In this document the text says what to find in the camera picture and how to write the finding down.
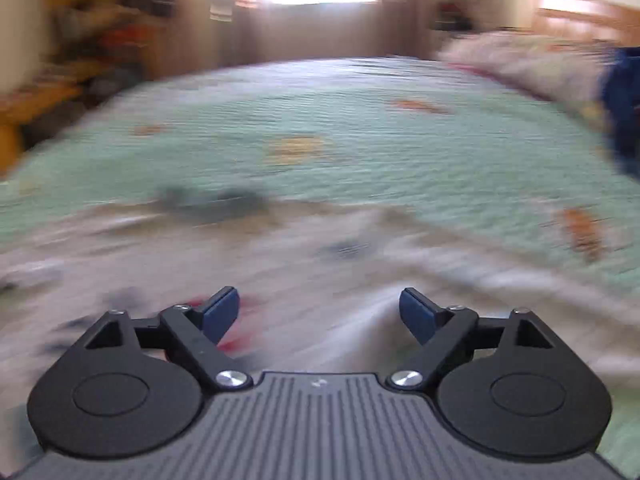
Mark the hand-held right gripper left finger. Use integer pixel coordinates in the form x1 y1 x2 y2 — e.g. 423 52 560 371
82 286 253 390

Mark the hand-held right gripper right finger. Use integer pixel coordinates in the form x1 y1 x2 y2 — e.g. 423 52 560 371
390 287 556 390

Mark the white printed long-sleeve shirt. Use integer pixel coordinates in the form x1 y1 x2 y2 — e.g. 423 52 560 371
0 185 640 461

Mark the green quilted bee bedspread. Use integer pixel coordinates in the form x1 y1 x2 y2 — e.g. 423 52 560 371
0 57 640 461

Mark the yellow wooden desk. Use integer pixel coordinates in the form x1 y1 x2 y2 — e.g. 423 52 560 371
0 80 86 171

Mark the floral pillow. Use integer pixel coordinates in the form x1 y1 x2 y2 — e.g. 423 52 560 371
440 30 616 116

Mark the blue garment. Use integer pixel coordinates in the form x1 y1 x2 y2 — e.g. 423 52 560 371
600 47 640 181

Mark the pink curtain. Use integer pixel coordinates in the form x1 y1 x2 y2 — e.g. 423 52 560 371
170 0 261 61
377 0 441 58

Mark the plush doll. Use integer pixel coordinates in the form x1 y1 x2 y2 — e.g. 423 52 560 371
430 0 481 33

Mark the wooden bookshelf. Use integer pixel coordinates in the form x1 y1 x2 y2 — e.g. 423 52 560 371
35 0 176 86

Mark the wooden headboard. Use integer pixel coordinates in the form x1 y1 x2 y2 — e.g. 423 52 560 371
527 0 640 46

